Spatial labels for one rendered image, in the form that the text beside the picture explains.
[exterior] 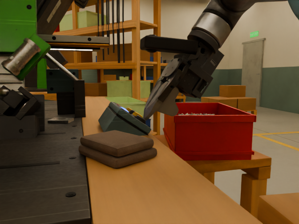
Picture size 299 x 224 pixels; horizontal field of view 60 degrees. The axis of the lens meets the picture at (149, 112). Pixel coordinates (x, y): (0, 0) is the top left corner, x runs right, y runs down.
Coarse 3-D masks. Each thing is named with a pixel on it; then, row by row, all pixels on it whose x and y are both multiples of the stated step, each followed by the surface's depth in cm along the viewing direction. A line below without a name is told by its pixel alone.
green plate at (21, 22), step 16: (0, 0) 56; (16, 0) 57; (32, 0) 58; (0, 16) 56; (16, 16) 57; (32, 16) 58; (0, 32) 55; (16, 32) 56; (32, 32) 57; (0, 48) 55; (16, 48) 56
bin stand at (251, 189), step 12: (252, 156) 71; (264, 156) 71; (204, 168) 65; (216, 168) 66; (228, 168) 67; (240, 168) 68; (252, 168) 72; (264, 168) 70; (252, 180) 70; (264, 180) 71; (252, 192) 71; (264, 192) 72; (240, 204) 76; (252, 204) 71
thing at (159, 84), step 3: (159, 81) 57; (159, 84) 56; (156, 87) 56; (159, 87) 55; (153, 90) 57; (156, 90) 55; (153, 93) 56; (156, 93) 55; (150, 96) 56; (153, 96) 55; (150, 99) 55; (147, 102) 56; (147, 105) 55; (144, 108) 55; (144, 111) 55; (144, 114) 55
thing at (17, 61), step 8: (24, 40) 54; (24, 48) 53; (32, 48) 54; (16, 56) 52; (24, 56) 53; (32, 56) 55; (8, 64) 51; (16, 64) 52; (24, 64) 54; (16, 72) 53
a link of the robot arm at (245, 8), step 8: (224, 0) 50; (232, 0) 48; (240, 0) 47; (248, 0) 46; (256, 0) 46; (264, 0) 46; (272, 0) 47; (280, 0) 47; (232, 8) 50; (240, 8) 50; (248, 8) 51
